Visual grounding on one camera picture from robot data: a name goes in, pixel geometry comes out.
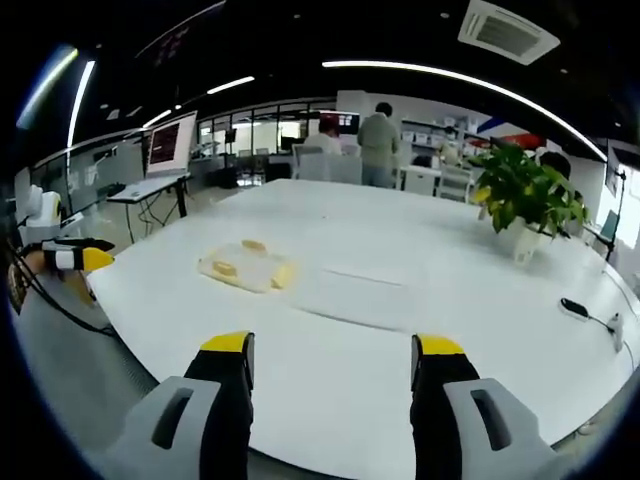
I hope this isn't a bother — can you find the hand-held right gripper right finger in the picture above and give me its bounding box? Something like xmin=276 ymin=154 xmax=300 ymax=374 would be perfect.
xmin=409 ymin=332 xmax=576 ymax=480

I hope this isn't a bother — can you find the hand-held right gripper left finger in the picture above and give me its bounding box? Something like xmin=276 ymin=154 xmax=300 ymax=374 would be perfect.
xmin=92 ymin=329 xmax=256 ymax=480

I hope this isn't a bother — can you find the white folding table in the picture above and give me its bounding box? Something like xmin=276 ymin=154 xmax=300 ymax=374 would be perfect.
xmin=106 ymin=172 xmax=194 ymax=242

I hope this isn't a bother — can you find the large display screen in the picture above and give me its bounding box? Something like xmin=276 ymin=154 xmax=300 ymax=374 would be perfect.
xmin=143 ymin=111 xmax=199 ymax=180

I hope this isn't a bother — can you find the small black device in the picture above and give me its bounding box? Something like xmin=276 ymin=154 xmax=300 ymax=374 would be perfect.
xmin=559 ymin=297 xmax=591 ymax=319

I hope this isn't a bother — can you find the yellow plastic piece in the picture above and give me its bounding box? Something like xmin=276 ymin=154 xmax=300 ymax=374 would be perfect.
xmin=271 ymin=264 xmax=296 ymax=291

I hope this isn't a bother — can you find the white plant pot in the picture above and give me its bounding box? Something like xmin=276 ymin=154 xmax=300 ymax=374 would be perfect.
xmin=498 ymin=217 xmax=552 ymax=267

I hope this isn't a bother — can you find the white plug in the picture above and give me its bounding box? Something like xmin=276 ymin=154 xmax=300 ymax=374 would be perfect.
xmin=606 ymin=312 xmax=626 ymax=352

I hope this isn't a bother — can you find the white office chair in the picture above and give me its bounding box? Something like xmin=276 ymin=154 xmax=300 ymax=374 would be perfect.
xmin=436 ymin=164 xmax=475 ymax=203
xmin=291 ymin=143 xmax=335 ymax=182

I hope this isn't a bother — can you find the green potted plant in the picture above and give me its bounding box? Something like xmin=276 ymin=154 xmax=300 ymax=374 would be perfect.
xmin=469 ymin=142 xmax=592 ymax=236

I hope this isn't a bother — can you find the black tripod stand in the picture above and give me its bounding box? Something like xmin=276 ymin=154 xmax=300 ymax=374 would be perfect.
xmin=603 ymin=168 xmax=630 ymax=263

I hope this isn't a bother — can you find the white storage shelf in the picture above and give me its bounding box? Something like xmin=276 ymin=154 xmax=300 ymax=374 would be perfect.
xmin=399 ymin=115 xmax=494 ymax=154

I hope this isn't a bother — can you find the dark computer monitor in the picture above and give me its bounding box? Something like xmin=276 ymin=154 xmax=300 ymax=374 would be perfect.
xmin=318 ymin=111 xmax=361 ymax=136

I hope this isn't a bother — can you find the long ceiling light strip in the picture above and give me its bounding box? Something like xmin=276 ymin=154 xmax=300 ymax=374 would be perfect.
xmin=321 ymin=59 xmax=609 ymax=162

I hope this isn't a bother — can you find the ceiling air vent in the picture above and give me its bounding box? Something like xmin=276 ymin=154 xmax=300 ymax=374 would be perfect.
xmin=456 ymin=0 xmax=562 ymax=66

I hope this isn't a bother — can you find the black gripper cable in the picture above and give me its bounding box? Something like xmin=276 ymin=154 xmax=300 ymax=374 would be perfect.
xmin=8 ymin=244 xmax=117 ymax=337

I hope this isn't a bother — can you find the white cable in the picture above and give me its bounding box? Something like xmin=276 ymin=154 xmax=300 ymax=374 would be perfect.
xmin=587 ymin=267 xmax=637 ymax=371

